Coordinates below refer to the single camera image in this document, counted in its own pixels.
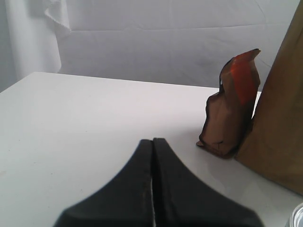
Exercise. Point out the brown coffee pouch red label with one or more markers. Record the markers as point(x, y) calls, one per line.
point(229, 111)

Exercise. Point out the clear can silver pull-tab lid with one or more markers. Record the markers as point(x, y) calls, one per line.
point(296, 218)

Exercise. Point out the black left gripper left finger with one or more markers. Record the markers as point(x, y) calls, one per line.
point(125, 201)

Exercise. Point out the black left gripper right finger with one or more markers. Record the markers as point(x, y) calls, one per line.
point(182, 200)

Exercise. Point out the brown paper bag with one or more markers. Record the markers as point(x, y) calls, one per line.
point(273, 146)

